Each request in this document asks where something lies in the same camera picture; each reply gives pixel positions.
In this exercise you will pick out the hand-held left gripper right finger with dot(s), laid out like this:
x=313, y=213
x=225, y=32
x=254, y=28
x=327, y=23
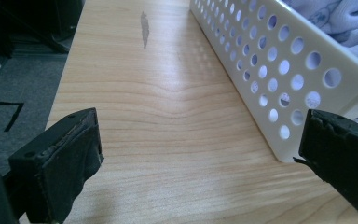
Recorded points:
x=341, y=149

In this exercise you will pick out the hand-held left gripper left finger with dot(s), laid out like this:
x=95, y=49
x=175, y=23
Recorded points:
x=56, y=161

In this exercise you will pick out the white perforated plastic basket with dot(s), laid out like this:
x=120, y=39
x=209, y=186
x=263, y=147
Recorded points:
x=270, y=74

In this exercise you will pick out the light blue cloth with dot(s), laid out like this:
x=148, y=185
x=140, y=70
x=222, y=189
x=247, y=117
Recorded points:
x=341, y=21

